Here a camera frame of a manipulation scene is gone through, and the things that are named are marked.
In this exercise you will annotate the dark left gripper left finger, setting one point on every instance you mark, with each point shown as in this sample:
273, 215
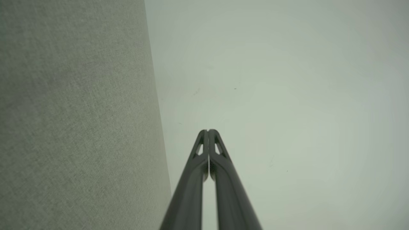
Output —
188, 198

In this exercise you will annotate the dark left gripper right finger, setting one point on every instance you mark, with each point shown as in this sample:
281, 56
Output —
233, 204

